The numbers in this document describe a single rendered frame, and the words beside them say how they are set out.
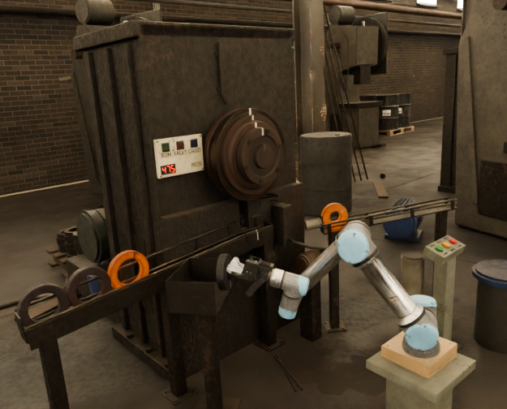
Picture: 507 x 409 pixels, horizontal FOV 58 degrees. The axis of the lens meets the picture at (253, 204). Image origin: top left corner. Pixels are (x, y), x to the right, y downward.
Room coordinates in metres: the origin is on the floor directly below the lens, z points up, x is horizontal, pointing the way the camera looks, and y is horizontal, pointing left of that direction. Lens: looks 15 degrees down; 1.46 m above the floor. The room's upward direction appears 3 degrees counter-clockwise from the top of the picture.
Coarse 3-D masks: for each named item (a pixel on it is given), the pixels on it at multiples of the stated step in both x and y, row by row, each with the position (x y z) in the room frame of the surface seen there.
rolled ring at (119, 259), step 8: (120, 256) 1.85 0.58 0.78; (128, 256) 1.87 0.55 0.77; (136, 256) 1.90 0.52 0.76; (144, 256) 1.92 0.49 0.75; (112, 264) 1.83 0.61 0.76; (120, 264) 1.85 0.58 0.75; (144, 264) 1.92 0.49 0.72; (112, 272) 1.82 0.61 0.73; (144, 272) 1.92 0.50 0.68; (112, 280) 1.82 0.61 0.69
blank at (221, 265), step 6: (222, 258) 1.78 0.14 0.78; (228, 258) 1.82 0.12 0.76; (222, 264) 1.76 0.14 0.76; (228, 264) 1.81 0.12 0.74; (216, 270) 1.75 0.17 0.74; (222, 270) 1.74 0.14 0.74; (216, 276) 1.74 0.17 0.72; (222, 276) 1.73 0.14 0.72; (228, 276) 1.82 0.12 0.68; (222, 282) 1.73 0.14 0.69; (228, 282) 1.78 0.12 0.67; (222, 288) 1.75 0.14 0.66; (228, 288) 1.77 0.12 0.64
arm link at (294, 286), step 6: (282, 276) 1.72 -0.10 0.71; (288, 276) 1.72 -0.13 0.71; (294, 276) 1.73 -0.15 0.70; (300, 276) 1.73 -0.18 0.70; (282, 282) 1.71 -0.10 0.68; (288, 282) 1.71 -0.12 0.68; (294, 282) 1.71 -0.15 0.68; (300, 282) 1.70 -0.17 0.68; (306, 282) 1.70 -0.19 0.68; (282, 288) 1.72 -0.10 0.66; (288, 288) 1.71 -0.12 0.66; (294, 288) 1.70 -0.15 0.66; (300, 288) 1.69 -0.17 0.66; (306, 288) 1.69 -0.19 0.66; (288, 294) 1.71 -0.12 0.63; (294, 294) 1.70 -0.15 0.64; (300, 294) 1.70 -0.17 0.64
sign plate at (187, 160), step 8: (184, 136) 2.22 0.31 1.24; (192, 136) 2.25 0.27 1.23; (200, 136) 2.28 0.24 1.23; (160, 144) 2.13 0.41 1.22; (176, 144) 2.19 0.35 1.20; (184, 144) 2.22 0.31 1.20; (200, 144) 2.28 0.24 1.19; (160, 152) 2.13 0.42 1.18; (168, 152) 2.16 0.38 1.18; (176, 152) 2.19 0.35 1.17; (184, 152) 2.22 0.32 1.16; (192, 152) 2.25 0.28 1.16; (200, 152) 2.28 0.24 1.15; (160, 160) 2.13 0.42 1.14; (168, 160) 2.16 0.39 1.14; (176, 160) 2.18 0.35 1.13; (184, 160) 2.21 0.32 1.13; (192, 160) 2.25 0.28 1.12; (200, 160) 2.28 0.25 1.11; (160, 168) 2.12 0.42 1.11; (168, 168) 2.15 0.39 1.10; (176, 168) 2.18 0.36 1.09; (184, 168) 2.21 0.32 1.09; (192, 168) 2.24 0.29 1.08; (200, 168) 2.27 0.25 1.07; (160, 176) 2.12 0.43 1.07; (168, 176) 2.15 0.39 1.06
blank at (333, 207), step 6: (330, 204) 2.52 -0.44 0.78; (336, 204) 2.52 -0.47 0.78; (324, 210) 2.51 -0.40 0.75; (330, 210) 2.52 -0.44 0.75; (336, 210) 2.52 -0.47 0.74; (342, 210) 2.53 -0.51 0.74; (324, 216) 2.51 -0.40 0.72; (342, 216) 2.53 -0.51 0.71; (324, 222) 2.51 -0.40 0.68; (342, 222) 2.53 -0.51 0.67; (336, 228) 2.52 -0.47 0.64
